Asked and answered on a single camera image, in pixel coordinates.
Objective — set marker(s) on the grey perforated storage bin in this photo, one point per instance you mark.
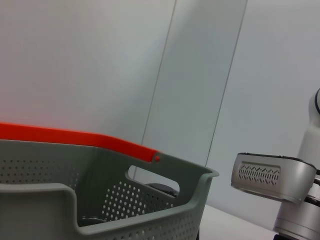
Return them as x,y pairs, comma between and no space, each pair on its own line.
150,225

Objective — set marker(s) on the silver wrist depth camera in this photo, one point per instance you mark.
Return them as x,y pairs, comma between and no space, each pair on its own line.
262,175

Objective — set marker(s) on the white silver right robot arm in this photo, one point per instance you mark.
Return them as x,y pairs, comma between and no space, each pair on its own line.
307,145

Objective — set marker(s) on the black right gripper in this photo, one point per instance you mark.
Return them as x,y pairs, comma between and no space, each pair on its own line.
281,237

